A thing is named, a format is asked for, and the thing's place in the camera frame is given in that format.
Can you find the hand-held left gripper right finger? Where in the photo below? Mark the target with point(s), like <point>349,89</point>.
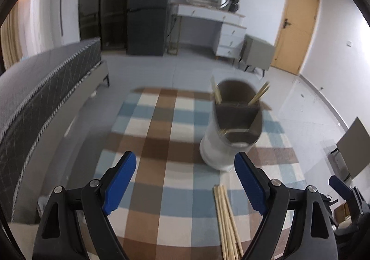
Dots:
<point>251,185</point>

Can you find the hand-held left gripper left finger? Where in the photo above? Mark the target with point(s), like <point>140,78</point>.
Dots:
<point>120,183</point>

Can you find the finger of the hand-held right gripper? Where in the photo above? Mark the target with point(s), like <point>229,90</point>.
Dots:
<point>339,187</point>

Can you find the white grey utensil holder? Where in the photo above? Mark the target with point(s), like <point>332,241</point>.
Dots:
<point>219,147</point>

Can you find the bundle of wooden chopsticks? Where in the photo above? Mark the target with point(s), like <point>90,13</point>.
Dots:
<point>225,228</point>

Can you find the wooden chopstick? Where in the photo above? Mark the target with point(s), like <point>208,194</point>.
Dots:
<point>215,91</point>
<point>218,93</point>
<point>257,94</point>
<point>260,96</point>

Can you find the grey chair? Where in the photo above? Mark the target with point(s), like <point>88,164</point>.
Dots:
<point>355,144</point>

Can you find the plaid tablecloth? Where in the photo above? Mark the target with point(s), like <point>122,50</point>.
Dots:
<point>173,138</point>

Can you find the grey quilted mattress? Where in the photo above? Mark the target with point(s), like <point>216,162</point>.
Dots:
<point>43,89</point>

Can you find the grey nightstand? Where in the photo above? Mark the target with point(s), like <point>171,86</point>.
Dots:
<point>257,52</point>

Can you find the gold metal stand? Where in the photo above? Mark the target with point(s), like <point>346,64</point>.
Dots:
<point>179,34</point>

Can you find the wooden door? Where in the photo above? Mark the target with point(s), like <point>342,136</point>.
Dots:
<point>297,26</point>

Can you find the dark grey refrigerator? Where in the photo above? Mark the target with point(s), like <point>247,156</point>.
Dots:
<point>147,17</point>

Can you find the white wardrobe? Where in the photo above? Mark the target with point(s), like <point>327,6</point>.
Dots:
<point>69,17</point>

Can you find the beige curtain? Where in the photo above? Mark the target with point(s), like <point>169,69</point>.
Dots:
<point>11,43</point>

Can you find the white vanity desk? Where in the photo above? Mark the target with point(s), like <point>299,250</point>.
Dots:
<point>202,13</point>

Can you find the grey bed frame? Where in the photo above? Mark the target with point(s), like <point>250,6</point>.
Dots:
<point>99,73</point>

